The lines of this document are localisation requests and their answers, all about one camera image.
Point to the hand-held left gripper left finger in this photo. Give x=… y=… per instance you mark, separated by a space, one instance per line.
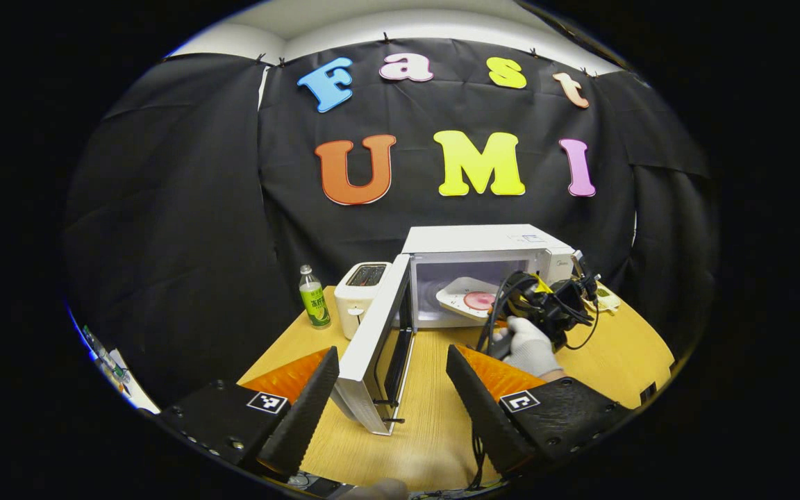
x=306 y=417

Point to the green label drink bottle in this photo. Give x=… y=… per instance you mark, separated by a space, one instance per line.
x=315 y=302

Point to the divided dish with grains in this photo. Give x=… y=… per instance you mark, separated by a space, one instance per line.
x=608 y=298

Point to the white microwave oven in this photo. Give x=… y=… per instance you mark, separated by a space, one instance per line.
x=483 y=239

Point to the white toaster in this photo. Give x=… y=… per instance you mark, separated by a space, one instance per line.
x=358 y=298

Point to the white square plate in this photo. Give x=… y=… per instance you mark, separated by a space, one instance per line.
x=452 y=295

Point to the pink round food slice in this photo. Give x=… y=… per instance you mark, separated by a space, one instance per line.
x=478 y=301

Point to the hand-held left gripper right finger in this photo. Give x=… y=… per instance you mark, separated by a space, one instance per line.
x=487 y=423

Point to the black backdrop cloth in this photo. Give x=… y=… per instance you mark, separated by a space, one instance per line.
x=178 y=208

